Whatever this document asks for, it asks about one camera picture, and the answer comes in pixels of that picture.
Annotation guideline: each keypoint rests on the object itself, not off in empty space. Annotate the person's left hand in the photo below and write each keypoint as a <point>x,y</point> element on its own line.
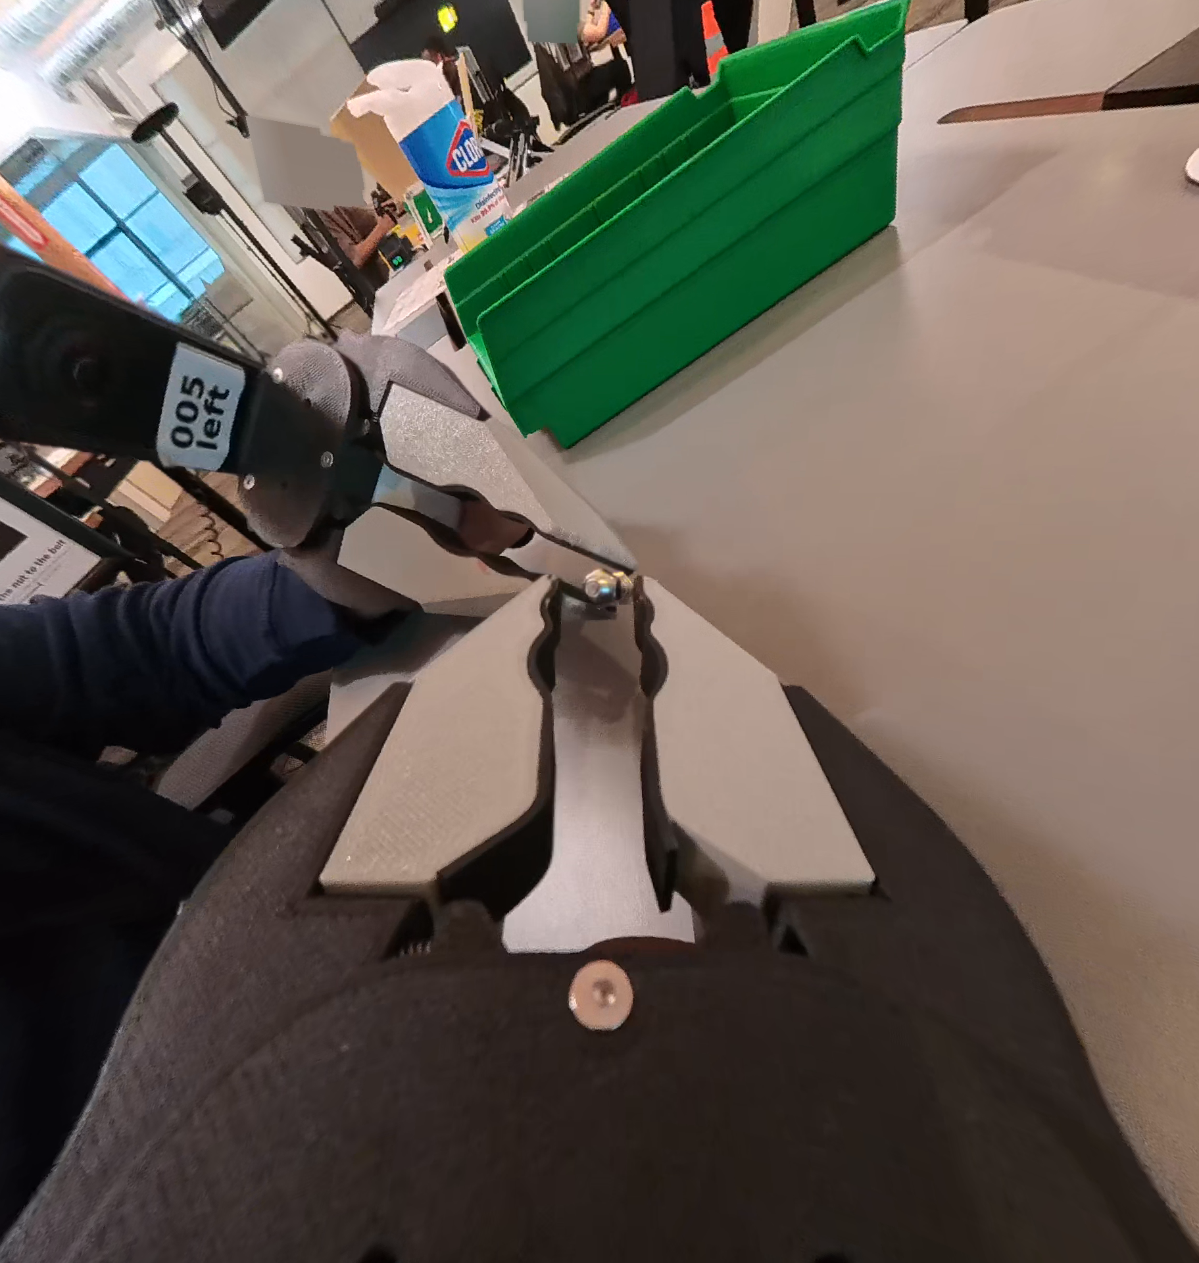
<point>498,526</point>

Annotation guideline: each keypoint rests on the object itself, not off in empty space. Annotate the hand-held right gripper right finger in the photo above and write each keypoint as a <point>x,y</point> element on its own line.
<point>746,780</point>

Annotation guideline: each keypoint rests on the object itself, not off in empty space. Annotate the black light stand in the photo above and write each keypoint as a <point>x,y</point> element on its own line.
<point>157,116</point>

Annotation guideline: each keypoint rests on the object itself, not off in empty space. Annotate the person's left forearm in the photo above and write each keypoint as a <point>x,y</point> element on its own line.
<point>148,643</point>

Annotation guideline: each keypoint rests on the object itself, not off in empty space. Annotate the cardboard box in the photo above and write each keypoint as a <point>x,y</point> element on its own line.
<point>369,149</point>

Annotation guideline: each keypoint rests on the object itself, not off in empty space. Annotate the small steel bolt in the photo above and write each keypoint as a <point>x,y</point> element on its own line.
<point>624,589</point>

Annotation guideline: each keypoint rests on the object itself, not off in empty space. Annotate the printed paper leaflet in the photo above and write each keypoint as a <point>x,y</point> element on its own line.
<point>410,300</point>

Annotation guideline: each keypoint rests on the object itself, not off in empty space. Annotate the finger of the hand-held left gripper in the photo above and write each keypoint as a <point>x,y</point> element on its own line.
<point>460,457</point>
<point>404,562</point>

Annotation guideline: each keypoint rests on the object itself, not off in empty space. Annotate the small steel nut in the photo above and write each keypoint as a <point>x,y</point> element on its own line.
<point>599,588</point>

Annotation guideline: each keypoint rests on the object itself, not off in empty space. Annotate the disinfecting wipes canister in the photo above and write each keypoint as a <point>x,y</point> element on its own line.
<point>451,149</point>

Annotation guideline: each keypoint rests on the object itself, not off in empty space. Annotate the person's office chair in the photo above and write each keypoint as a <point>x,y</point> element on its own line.
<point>244,733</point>

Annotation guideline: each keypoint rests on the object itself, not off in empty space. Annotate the green plastic bin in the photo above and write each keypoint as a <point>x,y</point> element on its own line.
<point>709,275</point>

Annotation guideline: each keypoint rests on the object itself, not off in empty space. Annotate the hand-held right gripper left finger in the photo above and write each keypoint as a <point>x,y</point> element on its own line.
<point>443,780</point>

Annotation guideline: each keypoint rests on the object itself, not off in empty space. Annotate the black white marker sign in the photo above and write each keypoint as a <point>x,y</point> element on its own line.
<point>27,570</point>

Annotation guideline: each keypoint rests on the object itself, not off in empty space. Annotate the orange traffic cone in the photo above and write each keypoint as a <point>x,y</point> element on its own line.
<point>716,31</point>

